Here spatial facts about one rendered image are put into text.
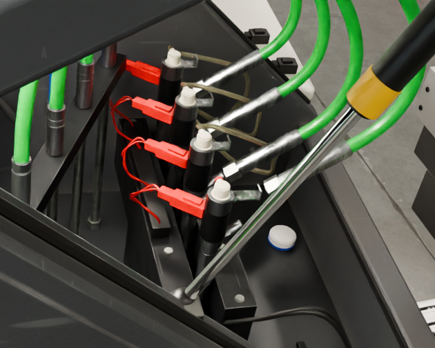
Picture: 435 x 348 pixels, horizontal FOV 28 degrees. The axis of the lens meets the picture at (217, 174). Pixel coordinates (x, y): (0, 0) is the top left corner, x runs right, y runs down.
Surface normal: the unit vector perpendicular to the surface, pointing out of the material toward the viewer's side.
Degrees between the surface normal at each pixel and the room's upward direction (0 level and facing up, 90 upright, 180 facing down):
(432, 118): 90
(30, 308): 90
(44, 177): 0
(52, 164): 0
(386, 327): 90
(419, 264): 0
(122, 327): 90
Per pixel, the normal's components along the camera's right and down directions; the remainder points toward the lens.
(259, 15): 0.15, -0.76
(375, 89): -0.40, 0.29
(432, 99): -0.93, 0.11
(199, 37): 0.24, 0.65
